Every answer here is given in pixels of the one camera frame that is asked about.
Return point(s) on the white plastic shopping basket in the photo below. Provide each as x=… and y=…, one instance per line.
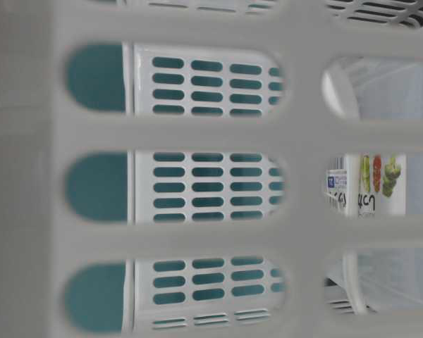
x=43, y=131

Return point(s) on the clear plastic food container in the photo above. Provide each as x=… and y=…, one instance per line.
x=374, y=184

